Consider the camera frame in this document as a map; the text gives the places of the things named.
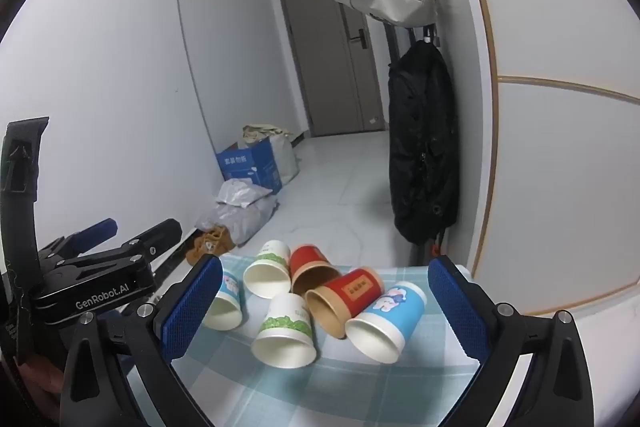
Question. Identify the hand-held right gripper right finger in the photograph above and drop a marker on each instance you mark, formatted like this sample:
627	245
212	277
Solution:
457	307

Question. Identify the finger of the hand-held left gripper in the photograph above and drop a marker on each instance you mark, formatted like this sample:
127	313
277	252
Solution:
160	232
97	229

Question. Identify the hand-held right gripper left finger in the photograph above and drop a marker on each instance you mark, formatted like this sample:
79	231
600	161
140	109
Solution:
190	312

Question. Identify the blue cartoon paper cup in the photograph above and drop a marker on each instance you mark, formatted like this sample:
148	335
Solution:
230	292
395	304

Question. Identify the white green paper cup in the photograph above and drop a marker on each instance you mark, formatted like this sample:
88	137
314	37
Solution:
285	313
272	253

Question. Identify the red kraft paper cup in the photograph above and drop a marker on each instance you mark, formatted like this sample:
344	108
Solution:
357	292

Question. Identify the plain red paper cup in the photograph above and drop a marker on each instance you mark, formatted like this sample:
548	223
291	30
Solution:
310	259

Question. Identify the brown plush slippers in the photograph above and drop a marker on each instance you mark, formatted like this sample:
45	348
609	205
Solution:
210	244

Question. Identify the grey plastic bag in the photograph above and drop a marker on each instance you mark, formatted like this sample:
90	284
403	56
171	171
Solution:
245	222

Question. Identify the white plastic bag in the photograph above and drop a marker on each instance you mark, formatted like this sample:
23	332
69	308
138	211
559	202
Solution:
242	193

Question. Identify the blue cardboard box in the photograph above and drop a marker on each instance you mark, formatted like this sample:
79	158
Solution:
250	164

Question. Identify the beige cloth bag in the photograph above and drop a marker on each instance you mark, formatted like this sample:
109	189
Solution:
262	134

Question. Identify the checked blue tablecloth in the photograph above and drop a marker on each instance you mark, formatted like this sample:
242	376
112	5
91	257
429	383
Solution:
320	392

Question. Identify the black hanging jacket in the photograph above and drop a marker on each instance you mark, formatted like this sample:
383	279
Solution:
422	147

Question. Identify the grey door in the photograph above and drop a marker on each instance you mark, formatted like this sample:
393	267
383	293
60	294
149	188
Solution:
325	72

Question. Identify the metal coat hook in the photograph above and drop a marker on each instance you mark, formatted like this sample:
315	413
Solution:
427	34

